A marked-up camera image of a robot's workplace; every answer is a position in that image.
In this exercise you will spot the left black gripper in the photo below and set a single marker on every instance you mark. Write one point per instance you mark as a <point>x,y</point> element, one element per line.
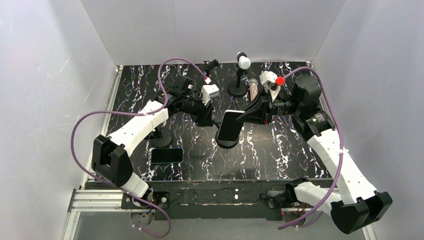
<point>201,108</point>

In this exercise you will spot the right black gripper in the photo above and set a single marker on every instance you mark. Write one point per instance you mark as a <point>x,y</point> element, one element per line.
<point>266,109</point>

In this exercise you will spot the black phone silver edge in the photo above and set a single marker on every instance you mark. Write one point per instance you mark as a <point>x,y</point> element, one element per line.
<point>230,129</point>

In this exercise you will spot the black phone stand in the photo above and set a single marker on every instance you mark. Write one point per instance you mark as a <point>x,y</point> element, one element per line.
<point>160,137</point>
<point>225,144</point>

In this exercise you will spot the black phone stand front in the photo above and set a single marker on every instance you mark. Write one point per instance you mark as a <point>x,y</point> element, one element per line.
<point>160,137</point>

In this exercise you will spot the black phone blue edge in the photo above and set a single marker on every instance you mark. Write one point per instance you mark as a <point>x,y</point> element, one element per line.
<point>166,155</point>

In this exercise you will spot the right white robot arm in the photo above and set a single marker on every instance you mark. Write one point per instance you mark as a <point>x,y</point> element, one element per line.
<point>352,201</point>

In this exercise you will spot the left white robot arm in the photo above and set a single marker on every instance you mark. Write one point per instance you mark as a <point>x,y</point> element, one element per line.
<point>111,153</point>

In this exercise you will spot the black microphone stand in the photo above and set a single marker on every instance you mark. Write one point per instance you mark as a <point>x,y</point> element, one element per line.
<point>238,88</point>

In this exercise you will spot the black stand back middle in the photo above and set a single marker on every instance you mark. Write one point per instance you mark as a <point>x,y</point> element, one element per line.
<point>208,66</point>

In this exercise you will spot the glitter microphone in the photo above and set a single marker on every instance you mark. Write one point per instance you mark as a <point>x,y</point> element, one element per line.
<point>253,89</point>

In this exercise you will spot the white microphone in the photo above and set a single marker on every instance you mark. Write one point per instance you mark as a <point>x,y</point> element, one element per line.
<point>243,61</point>

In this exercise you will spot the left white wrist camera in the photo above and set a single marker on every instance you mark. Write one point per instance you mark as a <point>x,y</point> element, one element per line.
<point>208,92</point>

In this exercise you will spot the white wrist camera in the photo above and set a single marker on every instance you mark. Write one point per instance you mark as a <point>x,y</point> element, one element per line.
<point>271,82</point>
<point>208,92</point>

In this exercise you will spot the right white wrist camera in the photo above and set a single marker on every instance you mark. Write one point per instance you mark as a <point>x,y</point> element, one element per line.
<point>271,82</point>

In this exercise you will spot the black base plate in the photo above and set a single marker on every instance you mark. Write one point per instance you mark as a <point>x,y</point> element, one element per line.
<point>215,199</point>

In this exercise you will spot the aluminium frame rail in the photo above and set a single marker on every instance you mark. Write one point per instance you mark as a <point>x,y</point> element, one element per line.
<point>350,199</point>

